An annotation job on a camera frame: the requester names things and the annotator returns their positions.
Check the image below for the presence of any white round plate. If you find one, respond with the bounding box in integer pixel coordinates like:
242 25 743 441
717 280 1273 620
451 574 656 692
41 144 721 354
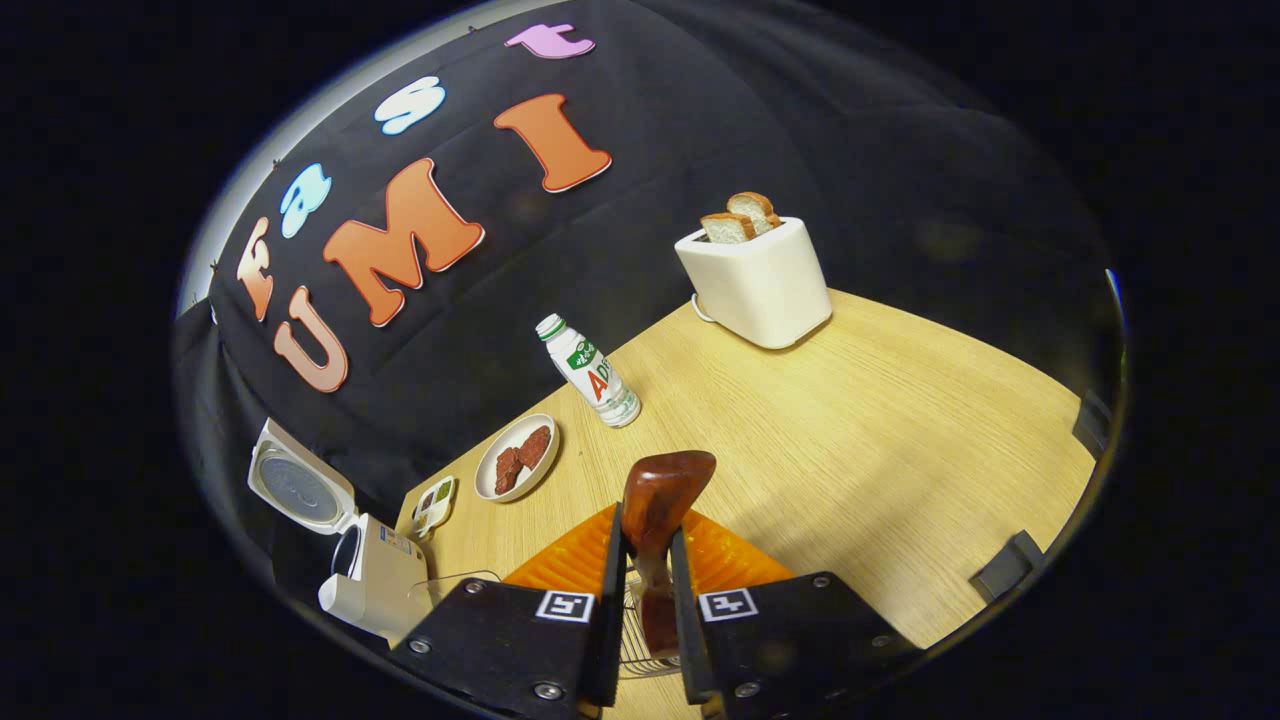
474 413 561 503

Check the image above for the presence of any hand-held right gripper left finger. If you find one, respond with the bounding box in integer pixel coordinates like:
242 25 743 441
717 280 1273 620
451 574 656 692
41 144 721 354
388 502 629 720

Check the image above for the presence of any white rice cooker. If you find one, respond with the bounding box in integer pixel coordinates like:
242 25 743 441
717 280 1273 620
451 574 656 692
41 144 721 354
247 417 436 646

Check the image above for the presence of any white drink bottle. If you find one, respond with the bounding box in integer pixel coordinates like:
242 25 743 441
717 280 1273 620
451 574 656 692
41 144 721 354
535 313 642 429

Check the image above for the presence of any wire chopstick holder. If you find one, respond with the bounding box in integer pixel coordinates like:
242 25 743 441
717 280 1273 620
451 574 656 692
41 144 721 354
618 565 683 683

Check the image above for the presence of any dark grey table bracket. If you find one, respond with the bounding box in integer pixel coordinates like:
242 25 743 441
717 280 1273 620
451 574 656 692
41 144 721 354
1073 390 1113 458
968 530 1047 603

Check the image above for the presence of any white toaster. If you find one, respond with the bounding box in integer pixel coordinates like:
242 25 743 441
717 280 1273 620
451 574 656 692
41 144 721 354
674 216 833 350

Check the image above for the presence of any small white sauce dish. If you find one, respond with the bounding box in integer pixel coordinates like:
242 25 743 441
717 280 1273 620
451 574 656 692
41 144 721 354
412 475 458 541

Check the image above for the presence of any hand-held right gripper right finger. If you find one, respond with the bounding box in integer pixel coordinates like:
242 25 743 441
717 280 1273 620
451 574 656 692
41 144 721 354
668 505 926 720

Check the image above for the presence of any black backdrop cloth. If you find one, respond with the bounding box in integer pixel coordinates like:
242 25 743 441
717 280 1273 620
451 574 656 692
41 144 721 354
170 0 1126 601

